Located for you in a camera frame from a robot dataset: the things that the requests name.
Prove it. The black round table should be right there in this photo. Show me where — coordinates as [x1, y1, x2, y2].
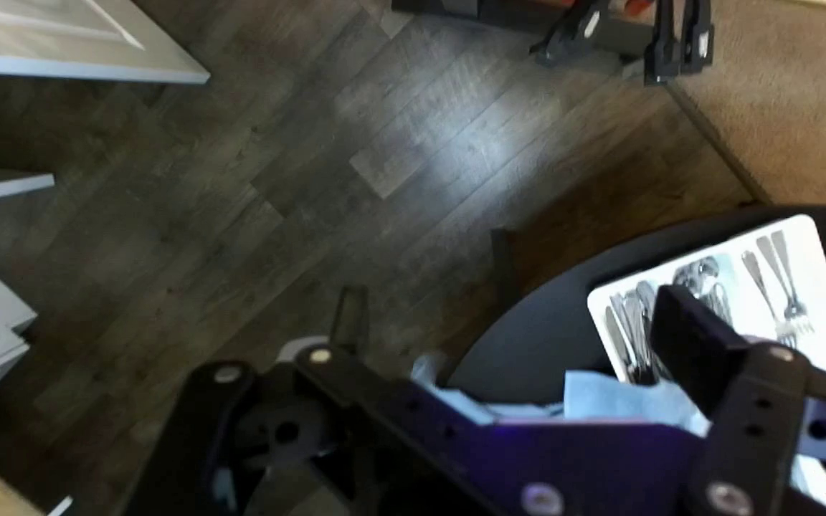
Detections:
[449, 204, 826, 424]

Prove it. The white panelled door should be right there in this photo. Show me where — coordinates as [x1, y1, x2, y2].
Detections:
[0, 0, 212, 85]

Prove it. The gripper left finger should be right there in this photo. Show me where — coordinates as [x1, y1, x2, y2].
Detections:
[123, 287, 579, 516]

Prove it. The heap of spoons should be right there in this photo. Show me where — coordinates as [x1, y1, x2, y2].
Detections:
[673, 256, 738, 325]

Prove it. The white cutlery tray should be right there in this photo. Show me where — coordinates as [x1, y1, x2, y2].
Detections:
[587, 214, 826, 386]

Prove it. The heap of knives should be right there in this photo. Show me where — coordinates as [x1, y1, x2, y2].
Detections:
[603, 281, 666, 384]

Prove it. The light blue paper towel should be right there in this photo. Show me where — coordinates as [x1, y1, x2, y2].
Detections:
[412, 351, 711, 438]

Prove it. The black clamp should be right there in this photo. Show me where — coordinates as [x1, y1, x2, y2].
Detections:
[644, 0, 681, 87]
[530, 0, 612, 70]
[680, 0, 716, 77]

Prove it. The silver fork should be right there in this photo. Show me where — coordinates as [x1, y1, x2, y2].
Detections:
[756, 231, 815, 336]
[741, 249, 798, 349]

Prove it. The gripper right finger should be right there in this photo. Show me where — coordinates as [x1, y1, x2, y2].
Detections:
[650, 285, 826, 516]

